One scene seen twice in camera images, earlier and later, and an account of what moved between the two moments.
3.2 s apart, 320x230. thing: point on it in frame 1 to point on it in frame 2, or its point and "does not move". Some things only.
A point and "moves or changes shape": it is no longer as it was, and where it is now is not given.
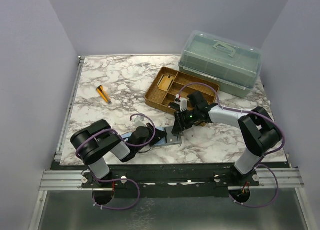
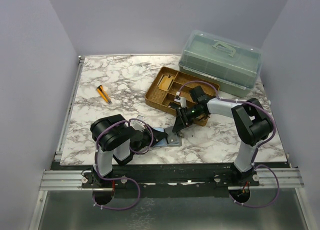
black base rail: [166, 180] does not move
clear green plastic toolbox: [235, 67] does not move
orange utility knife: [104, 94] does not move
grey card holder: [126, 137] moves or changes shape
